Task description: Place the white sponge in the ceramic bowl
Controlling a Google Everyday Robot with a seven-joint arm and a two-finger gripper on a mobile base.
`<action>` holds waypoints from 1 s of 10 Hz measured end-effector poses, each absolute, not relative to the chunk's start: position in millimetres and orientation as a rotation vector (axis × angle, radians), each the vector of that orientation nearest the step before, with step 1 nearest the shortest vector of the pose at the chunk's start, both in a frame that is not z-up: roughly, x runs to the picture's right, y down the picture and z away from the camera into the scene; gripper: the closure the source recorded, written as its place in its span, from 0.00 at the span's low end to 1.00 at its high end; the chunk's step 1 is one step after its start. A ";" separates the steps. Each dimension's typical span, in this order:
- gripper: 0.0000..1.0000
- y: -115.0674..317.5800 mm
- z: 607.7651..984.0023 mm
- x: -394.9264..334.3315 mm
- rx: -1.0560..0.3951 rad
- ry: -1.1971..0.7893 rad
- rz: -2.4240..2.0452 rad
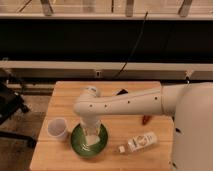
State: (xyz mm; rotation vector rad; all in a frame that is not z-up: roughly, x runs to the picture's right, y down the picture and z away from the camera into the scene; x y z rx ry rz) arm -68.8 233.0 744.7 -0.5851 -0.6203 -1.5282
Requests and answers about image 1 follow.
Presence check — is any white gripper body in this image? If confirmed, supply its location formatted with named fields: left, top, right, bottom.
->
left=80, top=119, right=101, bottom=145

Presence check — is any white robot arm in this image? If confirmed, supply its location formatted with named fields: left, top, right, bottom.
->
left=73, top=84, right=186, bottom=145

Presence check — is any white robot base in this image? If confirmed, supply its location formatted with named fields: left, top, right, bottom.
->
left=162, top=83, right=213, bottom=171

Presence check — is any green ceramic bowl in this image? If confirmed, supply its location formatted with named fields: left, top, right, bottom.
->
left=70, top=125, right=108, bottom=158

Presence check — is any clear plastic cup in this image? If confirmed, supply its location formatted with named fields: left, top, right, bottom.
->
left=47, top=118, right=69, bottom=141

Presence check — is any black small object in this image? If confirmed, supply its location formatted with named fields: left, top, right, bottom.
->
left=116, top=89, right=128, bottom=95

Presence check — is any white plastic bottle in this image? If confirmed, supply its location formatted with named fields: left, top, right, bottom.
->
left=118, top=132, right=158, bottom=154

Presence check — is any red small object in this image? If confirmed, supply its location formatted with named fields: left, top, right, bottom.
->
left=142, top=116, right=151, bottom=125

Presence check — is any black office chair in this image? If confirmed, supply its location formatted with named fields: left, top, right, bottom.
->
left=0, top=81, right=37, bottom=148

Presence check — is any black cable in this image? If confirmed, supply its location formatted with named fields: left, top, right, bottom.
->
left=112, top=10, right=150, bottom=80

